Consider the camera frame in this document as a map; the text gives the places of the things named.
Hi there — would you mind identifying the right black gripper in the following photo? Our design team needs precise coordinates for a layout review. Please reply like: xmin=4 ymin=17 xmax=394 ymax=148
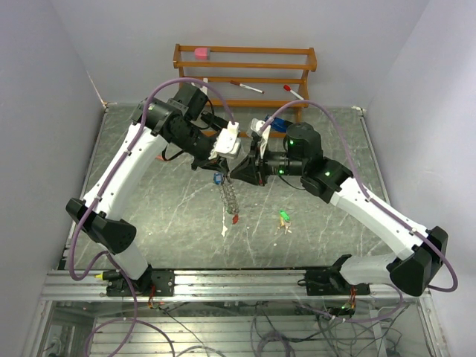
xmin=230 ymin=141 xmax=306 ymax=187

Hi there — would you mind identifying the grey keyring disc with rings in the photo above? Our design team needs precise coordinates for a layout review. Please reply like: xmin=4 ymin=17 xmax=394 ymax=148
xmin=218 ymin=175 xmax=239 ymax=216

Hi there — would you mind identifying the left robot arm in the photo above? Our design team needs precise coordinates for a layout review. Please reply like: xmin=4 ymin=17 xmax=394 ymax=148
xmin=66 ymin=77 xmax=229 ymax=295

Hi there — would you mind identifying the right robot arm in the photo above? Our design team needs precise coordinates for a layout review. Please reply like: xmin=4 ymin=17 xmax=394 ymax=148
xmin=231 ymin=119 xmax=448 ymax=297

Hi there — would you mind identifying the black stapler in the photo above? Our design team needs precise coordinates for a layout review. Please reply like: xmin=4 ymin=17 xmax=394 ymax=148
xmin=200 ymin=111 xmax=228 ymax=131

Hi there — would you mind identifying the blue stapler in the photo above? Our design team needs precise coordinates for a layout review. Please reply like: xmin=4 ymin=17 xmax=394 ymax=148
xmin=270 ymin=117 xmax=293 ymax=134

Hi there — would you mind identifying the green tag key bunch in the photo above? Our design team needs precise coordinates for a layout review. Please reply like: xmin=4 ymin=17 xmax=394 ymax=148
xmin=275 ymin=210 xmax=292 ymax=234

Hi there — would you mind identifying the red white marker left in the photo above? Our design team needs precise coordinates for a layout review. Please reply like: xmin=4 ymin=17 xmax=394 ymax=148
xmin=230 ymin=80 xmax=265 ymax=94

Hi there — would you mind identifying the red white marker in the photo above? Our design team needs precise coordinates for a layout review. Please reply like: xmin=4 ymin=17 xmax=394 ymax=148
xmin=230 ymin=80 xmax=265 ymax=94
xmin=283 ymin=85 xmax=304 ymax=100

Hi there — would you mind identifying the wooden shelf rack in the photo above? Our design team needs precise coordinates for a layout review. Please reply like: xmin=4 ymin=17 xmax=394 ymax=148
xmin=173 ymin=44 xmax=318 ymax=109

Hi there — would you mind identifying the red white marker right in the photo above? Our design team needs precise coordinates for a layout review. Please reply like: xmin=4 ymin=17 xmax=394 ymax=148
xmin=283 ymin=85 xmax=304 ymax=100

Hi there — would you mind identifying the pink eraser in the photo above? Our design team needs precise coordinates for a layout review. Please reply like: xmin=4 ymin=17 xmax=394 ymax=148
xmin=193 ymin=47 xmax=210 ymax=61

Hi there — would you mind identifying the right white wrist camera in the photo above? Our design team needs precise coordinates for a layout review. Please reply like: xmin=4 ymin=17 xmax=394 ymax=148
xmin=246 ymin=118 xmax=271 ymax=158

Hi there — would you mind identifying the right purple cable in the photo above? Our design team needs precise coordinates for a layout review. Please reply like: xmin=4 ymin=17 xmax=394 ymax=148
xmin=262 ymin=99 xmax=459 ymax=323

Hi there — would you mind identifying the purple cable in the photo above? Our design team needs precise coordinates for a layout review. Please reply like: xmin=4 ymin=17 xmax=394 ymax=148
xmin=262 ymin=99 xmax=459 ymax=323
xmin=68 ymin=77 xmax=237 ymax=357

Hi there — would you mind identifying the aluminium rail frame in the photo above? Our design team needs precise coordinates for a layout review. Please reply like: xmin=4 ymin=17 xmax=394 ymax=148
xmin=40 ymin=268 xmax=432 ymax=302

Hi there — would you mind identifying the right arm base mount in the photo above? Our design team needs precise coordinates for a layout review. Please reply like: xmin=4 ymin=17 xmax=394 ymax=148
xmin=297 ymin=267 xmax=370 ymax=296

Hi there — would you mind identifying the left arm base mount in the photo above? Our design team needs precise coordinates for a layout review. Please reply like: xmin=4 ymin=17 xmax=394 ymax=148
xmin=144 ymin=269 xmax=176 ymax=297

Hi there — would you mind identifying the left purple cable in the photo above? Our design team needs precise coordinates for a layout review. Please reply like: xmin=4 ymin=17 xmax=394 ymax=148
xmin=68 ymin=77 xmax=237 ymax=357

